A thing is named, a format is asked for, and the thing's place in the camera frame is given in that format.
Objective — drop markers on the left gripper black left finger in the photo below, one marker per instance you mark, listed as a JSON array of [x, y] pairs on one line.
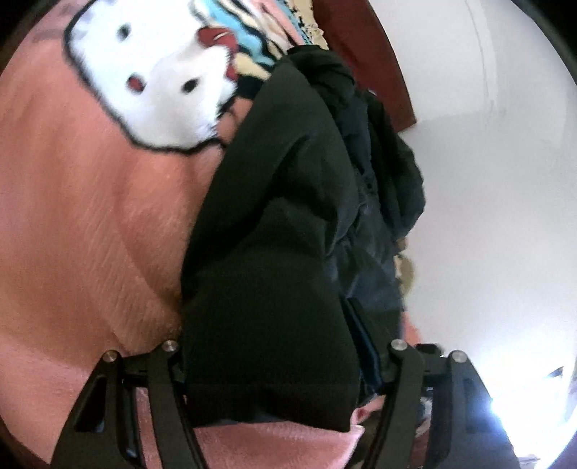
[[103, 429]]

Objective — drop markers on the black padded jacket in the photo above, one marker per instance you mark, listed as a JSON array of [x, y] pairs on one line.
[[289, 289]]

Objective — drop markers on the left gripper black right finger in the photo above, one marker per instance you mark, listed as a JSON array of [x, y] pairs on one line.
[[464, 431]]

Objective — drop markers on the pink Hello Kitty blanket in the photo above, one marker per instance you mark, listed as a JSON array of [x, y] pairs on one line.
[[93, 232]]

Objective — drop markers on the dark red headboard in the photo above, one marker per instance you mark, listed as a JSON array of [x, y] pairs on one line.
[[353, 30]]

